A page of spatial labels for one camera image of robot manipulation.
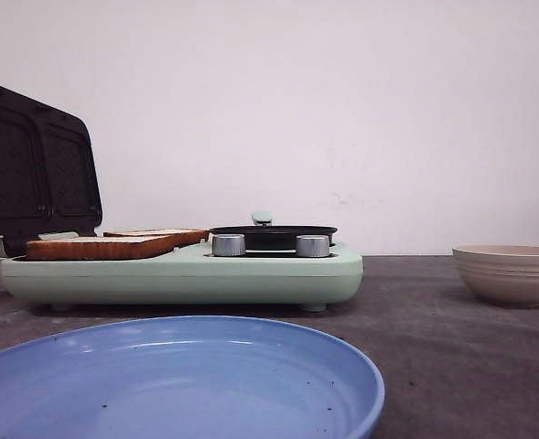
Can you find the right silver control knob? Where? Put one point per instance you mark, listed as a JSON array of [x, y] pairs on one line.
[[312, 246]]

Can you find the left silver control knob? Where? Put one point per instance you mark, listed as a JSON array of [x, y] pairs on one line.
[[228, 245]]

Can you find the black round frying pan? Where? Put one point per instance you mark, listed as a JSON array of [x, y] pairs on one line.
[[263, 235]]

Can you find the silver control knob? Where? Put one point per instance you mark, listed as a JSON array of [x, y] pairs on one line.
[[228, 245], [312, 246]]

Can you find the white bread slice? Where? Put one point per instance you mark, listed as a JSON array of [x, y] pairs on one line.
[[180, 237], [99, 248]]

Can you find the beige ribbed bowl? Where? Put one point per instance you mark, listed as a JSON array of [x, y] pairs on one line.
[[498, 273]]

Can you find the mint green breakfast maker base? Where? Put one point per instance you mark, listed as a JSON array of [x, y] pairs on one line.
[[191, 275]]

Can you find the blue round plate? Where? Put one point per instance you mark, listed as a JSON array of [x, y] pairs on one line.
[[189, 377]]

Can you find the breakfast maker hinged lid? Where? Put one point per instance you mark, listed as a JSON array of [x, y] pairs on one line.
[[48, 181]]

